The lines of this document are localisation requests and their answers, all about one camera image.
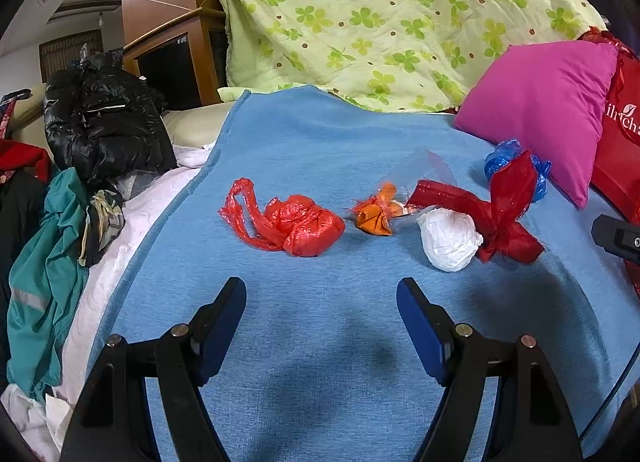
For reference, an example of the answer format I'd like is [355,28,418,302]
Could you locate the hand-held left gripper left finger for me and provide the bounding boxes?
[60,276,247,462]

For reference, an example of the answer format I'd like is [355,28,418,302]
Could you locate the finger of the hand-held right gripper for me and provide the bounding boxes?
[591,215,640,265]

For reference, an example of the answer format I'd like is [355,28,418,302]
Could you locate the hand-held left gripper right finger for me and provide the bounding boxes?
[396,277,583,462]

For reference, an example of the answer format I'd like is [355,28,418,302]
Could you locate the red plastic bag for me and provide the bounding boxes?
[218,177,347,258]

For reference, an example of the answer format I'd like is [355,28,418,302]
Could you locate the blue plastic bag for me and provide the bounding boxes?
[483,139,552,203]

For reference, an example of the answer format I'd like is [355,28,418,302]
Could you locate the red gift bag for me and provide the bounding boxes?
[580,27,640,298]

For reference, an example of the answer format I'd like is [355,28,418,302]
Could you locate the white plastic bag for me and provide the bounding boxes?
[417,208,484,273]

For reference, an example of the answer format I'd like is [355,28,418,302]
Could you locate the red mesh ribbon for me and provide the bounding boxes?
[406,149,546,263]

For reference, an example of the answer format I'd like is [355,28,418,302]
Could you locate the orange plastic wrapper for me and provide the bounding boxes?
[350,182,408,235]

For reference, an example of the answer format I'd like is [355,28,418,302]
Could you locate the white bed sheet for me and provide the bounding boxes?
[0,142,221,462]

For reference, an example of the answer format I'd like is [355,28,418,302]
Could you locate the pink pillow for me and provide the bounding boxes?
[454,40,621,209]

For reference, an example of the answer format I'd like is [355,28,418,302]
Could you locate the patterned scarf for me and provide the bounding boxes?
[77,189,126,268]

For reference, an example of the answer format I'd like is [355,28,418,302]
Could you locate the clear plastic wrapper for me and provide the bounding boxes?
[385,147,456,215]

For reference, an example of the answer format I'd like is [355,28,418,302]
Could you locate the teal garment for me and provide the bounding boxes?
[6,169,101,403]

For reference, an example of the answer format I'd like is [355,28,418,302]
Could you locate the blue blanket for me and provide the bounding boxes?
[82,85,640,462]

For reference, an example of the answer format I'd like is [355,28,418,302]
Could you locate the beige sofa cushion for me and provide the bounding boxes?
[165,87,251,148]

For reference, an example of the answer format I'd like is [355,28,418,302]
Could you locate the dark cloth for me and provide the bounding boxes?
[0,172,48,343]

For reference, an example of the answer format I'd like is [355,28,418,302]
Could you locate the black puffer jacket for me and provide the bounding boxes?
[44,53,178,183]

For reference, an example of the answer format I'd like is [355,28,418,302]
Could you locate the red garment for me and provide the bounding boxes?
[0,139,53,183]

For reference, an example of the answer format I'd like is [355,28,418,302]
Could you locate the brown wooden door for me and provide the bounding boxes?
[39,30,103,83]

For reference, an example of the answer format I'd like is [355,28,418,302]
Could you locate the green clover print blanket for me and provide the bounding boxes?
[214,0,608,114]

